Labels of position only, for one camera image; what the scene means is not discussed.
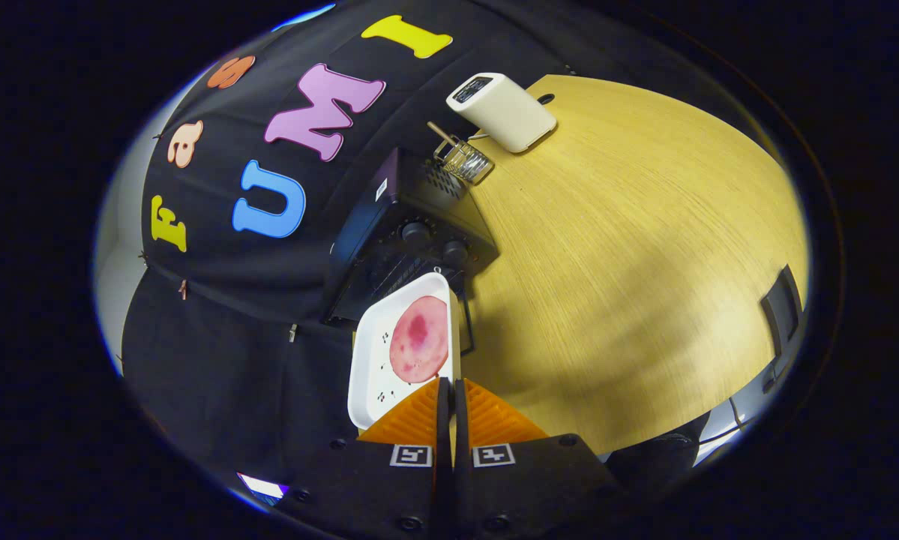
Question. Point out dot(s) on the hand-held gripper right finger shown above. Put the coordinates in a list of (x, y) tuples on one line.
[(524, 487)]

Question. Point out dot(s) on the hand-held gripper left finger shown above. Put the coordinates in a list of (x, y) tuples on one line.
[(374, 487)]

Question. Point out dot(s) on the white square plate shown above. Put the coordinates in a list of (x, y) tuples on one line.
[(370, 375)]

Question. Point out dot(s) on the pink ham slice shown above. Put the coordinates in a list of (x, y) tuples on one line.
[(419, 341)]

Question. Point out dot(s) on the black toaster oven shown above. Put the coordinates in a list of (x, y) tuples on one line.
[(374, 225)]

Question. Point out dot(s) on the white bread toaster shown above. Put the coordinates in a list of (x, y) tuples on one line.
[(505, 112)]

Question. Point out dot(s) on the wooden stick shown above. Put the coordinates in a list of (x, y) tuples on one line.
[(440, 133)]

